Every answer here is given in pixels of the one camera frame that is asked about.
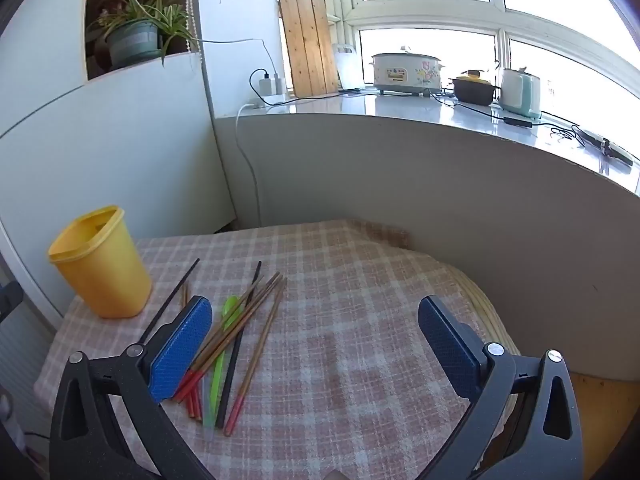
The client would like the potted spider plant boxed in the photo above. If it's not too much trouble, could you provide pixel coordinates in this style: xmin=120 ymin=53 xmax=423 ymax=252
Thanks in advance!
xmin=86 ymin=0 xmax=273 ymax=70

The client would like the tangled black cable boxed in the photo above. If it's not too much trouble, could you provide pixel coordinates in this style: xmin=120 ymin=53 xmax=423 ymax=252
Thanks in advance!
xmin=549 ymin=124 xmax=587 ymax=147

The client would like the white power strip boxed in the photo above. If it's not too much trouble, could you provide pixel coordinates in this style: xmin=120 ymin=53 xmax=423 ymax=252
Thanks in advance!
xmin=239 ymin=94 xmax=301 ymax=110

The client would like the black handled tool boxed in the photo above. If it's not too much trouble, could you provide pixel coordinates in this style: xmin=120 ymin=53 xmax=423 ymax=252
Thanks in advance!
xmin=572 ymin=125 xmax=635 ymax=167

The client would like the white floral slow cooker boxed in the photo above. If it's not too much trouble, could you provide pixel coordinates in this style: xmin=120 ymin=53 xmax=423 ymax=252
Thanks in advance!
xmin=370 ymin=46 xmax=447 ymax=97

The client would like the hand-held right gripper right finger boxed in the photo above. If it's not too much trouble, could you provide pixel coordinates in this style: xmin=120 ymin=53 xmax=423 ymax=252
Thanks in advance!
xmin=417 ymin=295 xmax=586 ymax=480

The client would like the white cutting board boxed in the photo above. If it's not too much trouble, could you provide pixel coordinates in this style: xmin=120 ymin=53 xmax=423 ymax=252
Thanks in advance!
xmin=332 ymin=42 xmax=366 ymax=92

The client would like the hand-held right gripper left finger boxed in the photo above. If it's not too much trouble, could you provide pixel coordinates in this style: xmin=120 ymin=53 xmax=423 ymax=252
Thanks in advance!
xmin=50 ymin=296 xmax=216 ymax=480

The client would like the brown pot with yellow lid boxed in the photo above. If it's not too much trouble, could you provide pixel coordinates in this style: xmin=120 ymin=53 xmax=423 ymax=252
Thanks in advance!
xmin=450 ymin=69 xmax=502 ymax=107

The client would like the clear plastic spoon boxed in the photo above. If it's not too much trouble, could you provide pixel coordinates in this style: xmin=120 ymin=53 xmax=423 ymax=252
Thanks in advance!
xmin=201 ymin=355 xmax=217 ymax=442

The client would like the white windowsill counter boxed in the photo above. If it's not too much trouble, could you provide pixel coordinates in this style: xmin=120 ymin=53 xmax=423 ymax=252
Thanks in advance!
xmin=215 ymin=91 xmax=640 ymax=193

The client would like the white cabinet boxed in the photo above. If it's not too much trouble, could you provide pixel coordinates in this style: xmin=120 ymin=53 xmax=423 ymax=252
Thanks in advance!
xmin=0 ymin=0 xmax=238 ymax=331

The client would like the yellow plastic container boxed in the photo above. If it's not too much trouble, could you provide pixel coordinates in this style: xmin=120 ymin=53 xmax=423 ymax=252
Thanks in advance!
xmin=47 ymin=205 xmax=153 ymax=320

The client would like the white bead cord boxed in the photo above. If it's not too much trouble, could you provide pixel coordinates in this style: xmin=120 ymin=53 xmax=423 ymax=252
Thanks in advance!
xmin=182 ymin=0 xmax=205 ymax=68

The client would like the wooden plank board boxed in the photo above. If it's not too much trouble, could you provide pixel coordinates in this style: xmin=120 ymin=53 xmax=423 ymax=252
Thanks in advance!
xmin=276 ymin=0 xmax=341 ymax=98

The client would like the white window frame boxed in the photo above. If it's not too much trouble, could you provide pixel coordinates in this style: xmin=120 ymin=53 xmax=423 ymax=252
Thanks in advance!
xmin=320 ymin=0 xmax=640 ymax=126

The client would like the green plastic spoon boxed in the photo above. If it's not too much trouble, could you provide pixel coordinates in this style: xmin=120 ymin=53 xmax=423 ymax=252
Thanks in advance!
xmin=209 ymin=296 xmax=241 ymax=423

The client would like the black appliance cable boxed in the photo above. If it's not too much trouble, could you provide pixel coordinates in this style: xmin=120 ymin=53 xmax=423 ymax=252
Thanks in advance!
xmin=430 ymin=91 xmax=507 ymax=122

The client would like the white power cable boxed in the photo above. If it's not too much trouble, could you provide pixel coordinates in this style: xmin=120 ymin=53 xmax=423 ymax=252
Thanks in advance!
xmin=235 ymin=102 xmax=263 ymax=228

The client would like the pink checked tablecloth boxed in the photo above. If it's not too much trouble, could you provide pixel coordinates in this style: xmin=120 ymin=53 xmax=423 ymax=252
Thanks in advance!
xmin=34 ymin=217 xmax=521 ymax=480

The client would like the reddish potted plant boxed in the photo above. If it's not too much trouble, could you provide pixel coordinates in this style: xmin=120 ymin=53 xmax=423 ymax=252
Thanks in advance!
xmin=87 ymin=0 xmax=128 ymax=72

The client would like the black charger cable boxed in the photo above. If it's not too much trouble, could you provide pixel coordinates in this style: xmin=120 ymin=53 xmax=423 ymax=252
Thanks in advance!
xmin=248 ymin=67 xmax=271 ymax=106

